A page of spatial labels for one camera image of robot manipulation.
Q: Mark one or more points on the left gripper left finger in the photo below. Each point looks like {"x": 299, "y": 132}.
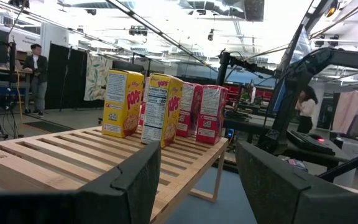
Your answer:
{"x": 73, "y": 208}

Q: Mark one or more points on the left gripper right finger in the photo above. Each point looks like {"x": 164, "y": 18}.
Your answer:
{"x": 291, "y": 202}

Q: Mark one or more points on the yellow Corn Pops cereal box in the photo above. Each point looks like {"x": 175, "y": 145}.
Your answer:
{"x": 121, "y": 102}
{"x": 162, "y": 112}

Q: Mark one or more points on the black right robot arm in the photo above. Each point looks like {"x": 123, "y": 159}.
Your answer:
{"x": 294, "y": 90}

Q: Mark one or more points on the wooden slatted shelf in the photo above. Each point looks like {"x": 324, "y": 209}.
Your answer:
{"x": 73, "y": 155}

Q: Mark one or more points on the black keyboard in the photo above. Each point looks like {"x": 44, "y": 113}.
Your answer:
{"x": 306, "y": 141}

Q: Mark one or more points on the black floor mat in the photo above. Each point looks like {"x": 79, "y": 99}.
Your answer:
{"x": 48, "y": 126}

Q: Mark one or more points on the person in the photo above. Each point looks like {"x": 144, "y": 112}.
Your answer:
{"x": 306, "y": 109}
{"x": 36, "y": 74}

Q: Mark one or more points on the red storage bins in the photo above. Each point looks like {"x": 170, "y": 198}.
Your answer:
{"x": 264, "y": 93}

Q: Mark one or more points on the pink hanging cloth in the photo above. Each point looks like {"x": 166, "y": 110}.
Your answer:
{"x": 356, "y": 107}

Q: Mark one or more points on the black partition panel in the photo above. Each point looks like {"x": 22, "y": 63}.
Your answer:
{"x": 67, "y": 77}

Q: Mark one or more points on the floral patterned cloth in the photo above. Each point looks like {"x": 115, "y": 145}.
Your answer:
{"x": 96, "y": 77}

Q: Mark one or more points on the black pole stand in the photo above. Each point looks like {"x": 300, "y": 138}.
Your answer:
{"x": 223, "y": 71}

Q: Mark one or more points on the tilted monitor screen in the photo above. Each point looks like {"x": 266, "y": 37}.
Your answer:
{"x": 300, "y": 49}

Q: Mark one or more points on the black diagonal frame beam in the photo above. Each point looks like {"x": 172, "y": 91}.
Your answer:
{"x": 353, "y": 165}

